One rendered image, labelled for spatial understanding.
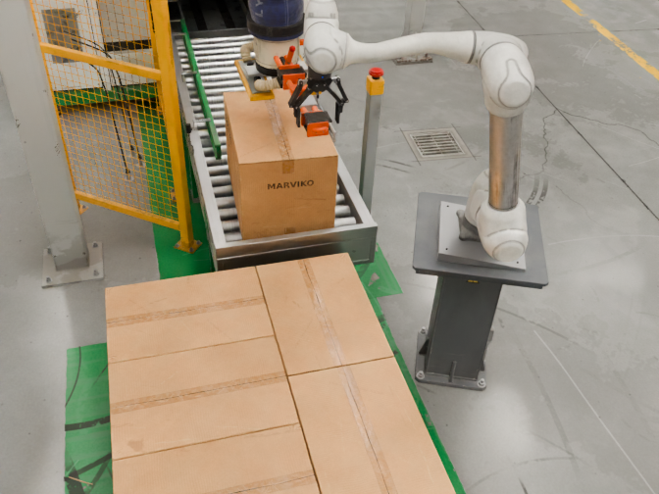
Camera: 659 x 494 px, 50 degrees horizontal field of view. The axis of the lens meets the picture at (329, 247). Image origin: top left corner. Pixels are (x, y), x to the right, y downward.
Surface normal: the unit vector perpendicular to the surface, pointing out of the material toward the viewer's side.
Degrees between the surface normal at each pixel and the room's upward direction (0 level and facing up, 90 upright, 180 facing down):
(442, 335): 90
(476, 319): 90
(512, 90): 86
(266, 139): 0
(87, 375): 0
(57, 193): 90
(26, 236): 0
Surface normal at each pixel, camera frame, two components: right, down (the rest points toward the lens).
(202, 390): 0.04, -0.77
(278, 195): 0.22, 0.63
